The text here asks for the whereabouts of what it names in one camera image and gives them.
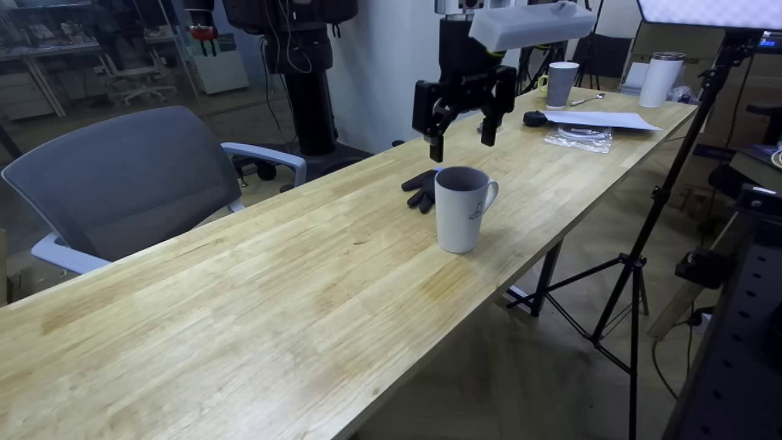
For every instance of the black light tripod stand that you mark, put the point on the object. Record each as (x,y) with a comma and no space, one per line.
(668,183)

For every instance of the black background chair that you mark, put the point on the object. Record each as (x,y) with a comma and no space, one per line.
(606,58)

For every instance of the black table leg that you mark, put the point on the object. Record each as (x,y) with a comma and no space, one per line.
(545,278)

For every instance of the white partition screen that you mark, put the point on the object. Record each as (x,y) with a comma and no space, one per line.
(382,64)

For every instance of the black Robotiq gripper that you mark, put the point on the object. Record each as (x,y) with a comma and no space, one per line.
(464,69)

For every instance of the white LED light panel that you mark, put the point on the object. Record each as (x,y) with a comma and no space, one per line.
(716,11)

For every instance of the white ceramic mug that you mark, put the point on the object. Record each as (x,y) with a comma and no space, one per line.
(457,217)

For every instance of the clear plastic bag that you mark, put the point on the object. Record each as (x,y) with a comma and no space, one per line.
(579,140)

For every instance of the black computer mouse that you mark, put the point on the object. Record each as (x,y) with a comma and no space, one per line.
(534,118)

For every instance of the black clamp block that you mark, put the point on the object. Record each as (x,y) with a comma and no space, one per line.
(702,270)

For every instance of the grey cup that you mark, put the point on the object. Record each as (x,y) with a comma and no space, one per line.
(561,85)

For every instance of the grey office chair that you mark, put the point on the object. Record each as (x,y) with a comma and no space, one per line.
(122,179)

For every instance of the black perforated breadboard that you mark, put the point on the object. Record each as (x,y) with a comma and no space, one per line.
(737,356)

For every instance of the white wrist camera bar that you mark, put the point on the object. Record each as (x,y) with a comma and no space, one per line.
(528,25)

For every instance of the black glove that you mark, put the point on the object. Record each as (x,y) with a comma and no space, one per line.
(418,188)

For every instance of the white paper stack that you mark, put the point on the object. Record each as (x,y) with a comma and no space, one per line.
(602,119)

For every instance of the black pedestal column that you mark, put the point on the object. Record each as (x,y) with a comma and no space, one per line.
(308,106)

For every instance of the white tumbler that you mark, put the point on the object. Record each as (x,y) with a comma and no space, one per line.
(657,80)

